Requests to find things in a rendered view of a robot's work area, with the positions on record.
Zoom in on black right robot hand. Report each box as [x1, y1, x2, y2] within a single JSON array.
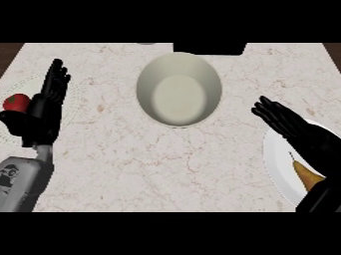
[[249, 95, 341, 213]]

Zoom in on yellow pear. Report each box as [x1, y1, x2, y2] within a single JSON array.
[[288, 151, 328, 193]]

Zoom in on off-white oval bowl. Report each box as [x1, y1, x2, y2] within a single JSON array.
[[135, 52, 223, 128]]

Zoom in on pale round dotted placemat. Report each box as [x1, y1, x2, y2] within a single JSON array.
[[0, 74, 90, 147]]

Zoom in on white round plate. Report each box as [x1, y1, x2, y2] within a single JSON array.
[[260, 119, 341, 209]]

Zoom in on red tomato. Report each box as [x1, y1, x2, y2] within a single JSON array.
[[1, 93, 33, 114]]

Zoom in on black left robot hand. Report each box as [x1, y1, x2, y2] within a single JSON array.
[[0, 58, 73, 149]]

